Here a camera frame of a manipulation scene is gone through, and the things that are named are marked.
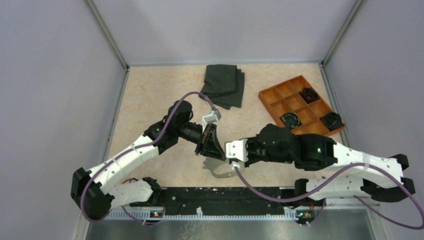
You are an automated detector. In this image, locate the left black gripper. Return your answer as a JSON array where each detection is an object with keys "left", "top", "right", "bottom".
[{"left": 177, "top": 122, "right": 227, "bottom": 161}]

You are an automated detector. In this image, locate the metal key holder plate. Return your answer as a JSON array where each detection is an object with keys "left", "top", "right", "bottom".
[{"left": 203, "top": 157, "right": 238, "bottom": 179}]

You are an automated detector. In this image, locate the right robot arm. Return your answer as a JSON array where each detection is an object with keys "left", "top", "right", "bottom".
[{"left": 241, "top": 124, "right": 416, "bottom": 206}]

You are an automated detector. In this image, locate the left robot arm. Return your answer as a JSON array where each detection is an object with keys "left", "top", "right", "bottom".
[{"left": 70, "top": 100, "right": 226, "bottom": 222}]

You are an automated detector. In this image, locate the blue yellow rolled tie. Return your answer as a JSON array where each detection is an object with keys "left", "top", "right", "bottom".
[{"left": 280, "top": 112, "right": 302, "bottom": 129}]

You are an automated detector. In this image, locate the black rolled belt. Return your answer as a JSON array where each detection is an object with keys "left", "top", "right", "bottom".
[{"left": 299, "top": 87, "right": 321, "bottom": 104}]

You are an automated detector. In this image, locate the dark grey folded cloth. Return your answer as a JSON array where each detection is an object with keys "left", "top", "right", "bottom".
[{"left": 200, "top": 64, "right": 245, "bottom": 110}]

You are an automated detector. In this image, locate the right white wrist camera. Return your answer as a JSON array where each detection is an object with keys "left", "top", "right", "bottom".
[{"left": 224, "top": 138, "right": 248, "bottom": 163}]

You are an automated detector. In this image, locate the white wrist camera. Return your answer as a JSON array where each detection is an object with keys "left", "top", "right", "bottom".
[
  {"left": 224, "top": 138, "right": 248, "bottom": 163},
  {"left": 202, "top": 108, "right": 222, "bottom": 130}
]

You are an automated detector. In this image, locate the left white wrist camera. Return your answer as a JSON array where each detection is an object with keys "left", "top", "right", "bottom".
[{"left": 202, "top": 108, "right": 222, "bottom": 130}]

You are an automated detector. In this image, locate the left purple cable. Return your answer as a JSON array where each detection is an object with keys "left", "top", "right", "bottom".
[{"left": 80, "top": 91, "right": 220, "bottom": 226}]

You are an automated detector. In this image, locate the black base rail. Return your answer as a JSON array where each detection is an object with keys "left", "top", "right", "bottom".
[{"left": 145, "top": 186, "right": 327, "bottom": 221}]

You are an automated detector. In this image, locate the black rolled strap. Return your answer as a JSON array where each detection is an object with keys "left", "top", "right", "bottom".
[{"left": 319, "top": 111, "right": 345, "bottom": 131}]

